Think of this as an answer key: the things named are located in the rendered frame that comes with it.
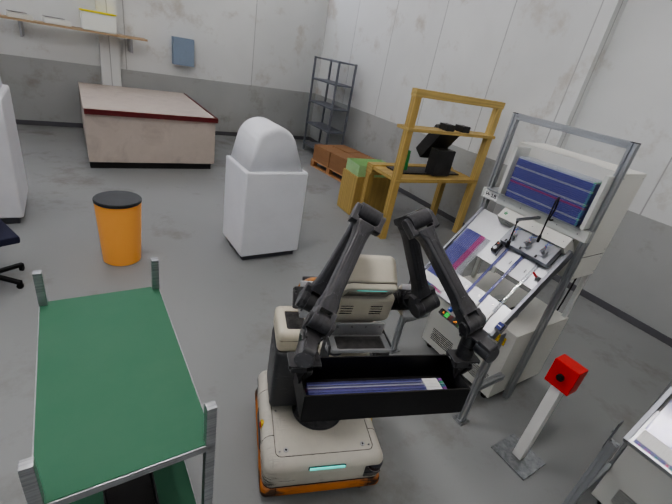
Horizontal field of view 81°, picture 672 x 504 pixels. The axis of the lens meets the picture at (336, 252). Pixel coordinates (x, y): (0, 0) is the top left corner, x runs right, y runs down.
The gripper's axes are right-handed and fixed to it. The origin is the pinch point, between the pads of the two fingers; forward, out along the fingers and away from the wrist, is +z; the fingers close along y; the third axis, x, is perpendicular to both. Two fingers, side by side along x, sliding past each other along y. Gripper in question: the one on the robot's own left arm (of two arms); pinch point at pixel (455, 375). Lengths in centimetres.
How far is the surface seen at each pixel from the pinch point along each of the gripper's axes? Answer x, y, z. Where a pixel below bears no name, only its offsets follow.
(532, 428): 36, 99, 83
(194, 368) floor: 121, -100, 108
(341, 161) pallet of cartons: 581, 106, 68
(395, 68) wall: 636, 191, -94
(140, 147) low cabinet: 536, -212, 69
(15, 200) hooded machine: 323, -281, 77
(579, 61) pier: 317, 281, -133
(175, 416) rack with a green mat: 2, -95, 14
